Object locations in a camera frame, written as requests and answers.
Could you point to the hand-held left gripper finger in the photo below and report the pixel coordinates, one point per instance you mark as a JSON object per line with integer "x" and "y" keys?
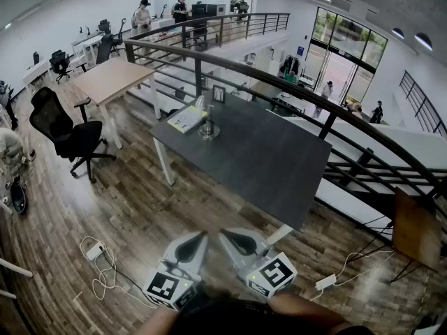
{"x": 188, "y": 248}

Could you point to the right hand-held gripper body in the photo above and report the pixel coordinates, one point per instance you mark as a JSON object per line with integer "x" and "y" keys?
{"x": 274, "y": 274}

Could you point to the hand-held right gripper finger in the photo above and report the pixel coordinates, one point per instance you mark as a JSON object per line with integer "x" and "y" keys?
{"x": 241, "y": 244}

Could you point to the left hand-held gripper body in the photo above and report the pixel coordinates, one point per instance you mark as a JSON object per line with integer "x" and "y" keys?
{"x": 164, "y": 285}

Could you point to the person's left forearm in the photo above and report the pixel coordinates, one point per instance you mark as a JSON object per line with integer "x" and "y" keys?
{"x": 157, "y": 323}

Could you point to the person's right forearm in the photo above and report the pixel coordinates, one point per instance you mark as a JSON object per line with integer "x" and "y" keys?
{"x": 304, "y": 307}

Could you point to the white desk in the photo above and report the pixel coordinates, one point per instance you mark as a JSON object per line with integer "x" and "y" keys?
{"x": 87, "y": 45}
{"x": 36, "y": 72}

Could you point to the person's dark shirt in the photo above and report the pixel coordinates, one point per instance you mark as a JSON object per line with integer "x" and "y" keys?
{"x": 244, "y": 319}

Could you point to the white power strip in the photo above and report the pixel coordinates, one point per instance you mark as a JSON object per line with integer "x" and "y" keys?
{"x": 95, "y": 251}

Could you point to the dark grey table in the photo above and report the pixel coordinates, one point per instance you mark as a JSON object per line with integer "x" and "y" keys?
{"x": 262, "y": 159}

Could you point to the yellow white book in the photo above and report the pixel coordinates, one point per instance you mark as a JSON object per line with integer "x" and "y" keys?
{"x": 185, "y": 119}

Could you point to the brown wooden side table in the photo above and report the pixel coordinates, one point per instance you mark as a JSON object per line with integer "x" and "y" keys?
{"x": 415, "y": 229}

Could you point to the black office chair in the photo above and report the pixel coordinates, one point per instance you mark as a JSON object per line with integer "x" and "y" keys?
{"x": 80, "y": 134}
{"x": 104, "y": 49}
{"x": 118, "y": 42}
{"x": 60, "y": 63}

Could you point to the black round floor device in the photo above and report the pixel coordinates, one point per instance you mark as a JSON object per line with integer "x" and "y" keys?
{"x": 18, "y": 199}

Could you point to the black curved metal railing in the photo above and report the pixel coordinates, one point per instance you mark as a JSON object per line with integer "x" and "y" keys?
{"x": 244, "y": 69}

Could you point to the coat rack with clothes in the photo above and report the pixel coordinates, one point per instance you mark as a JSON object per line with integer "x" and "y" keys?
{"x": 290, "y": 65}

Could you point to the light wooden table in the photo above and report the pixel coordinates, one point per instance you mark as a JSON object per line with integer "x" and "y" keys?
{"x": 111, "y": 77}

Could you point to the glass entrance door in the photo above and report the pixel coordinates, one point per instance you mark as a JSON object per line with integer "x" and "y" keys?
{"x": 344, "y": 58}

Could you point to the black straight metal railing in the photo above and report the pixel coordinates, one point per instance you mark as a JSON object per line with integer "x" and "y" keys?
{"x": 422, "y": 103}

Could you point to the black monitor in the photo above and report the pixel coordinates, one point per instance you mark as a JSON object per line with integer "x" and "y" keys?
{"x": 204, "y": 11}

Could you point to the black picture frame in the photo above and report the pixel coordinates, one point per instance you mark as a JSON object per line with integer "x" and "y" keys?
{"x": 219, "y": 94}

